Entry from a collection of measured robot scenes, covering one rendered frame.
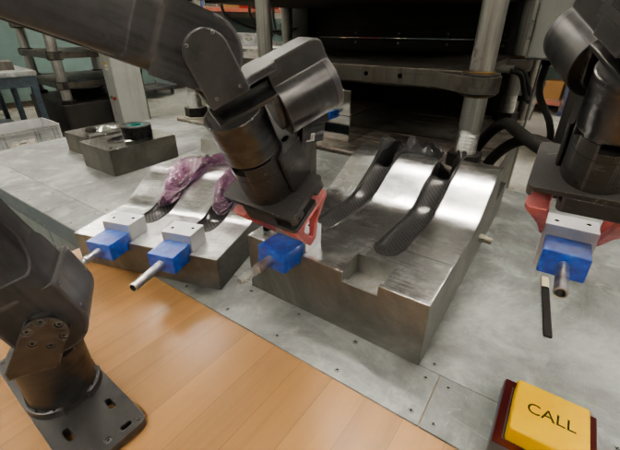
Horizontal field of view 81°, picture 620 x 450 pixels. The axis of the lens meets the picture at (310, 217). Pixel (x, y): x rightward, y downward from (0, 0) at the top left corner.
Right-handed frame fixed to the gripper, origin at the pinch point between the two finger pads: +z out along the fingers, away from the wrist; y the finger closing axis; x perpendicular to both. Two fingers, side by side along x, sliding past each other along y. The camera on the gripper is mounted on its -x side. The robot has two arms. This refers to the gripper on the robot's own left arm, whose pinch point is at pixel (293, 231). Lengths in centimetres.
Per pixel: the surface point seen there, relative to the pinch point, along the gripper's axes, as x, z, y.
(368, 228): -8.0, 6.8, -5.9
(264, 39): -75, 19, 69
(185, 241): 7.2, 0.7, 15.2
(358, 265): -0.9, 4.5, -8.3
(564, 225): -12.6, 0.9, -28.3
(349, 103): -69, 37, 36
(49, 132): -51, 95, 319
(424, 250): -7.0, 6.1, -14.8
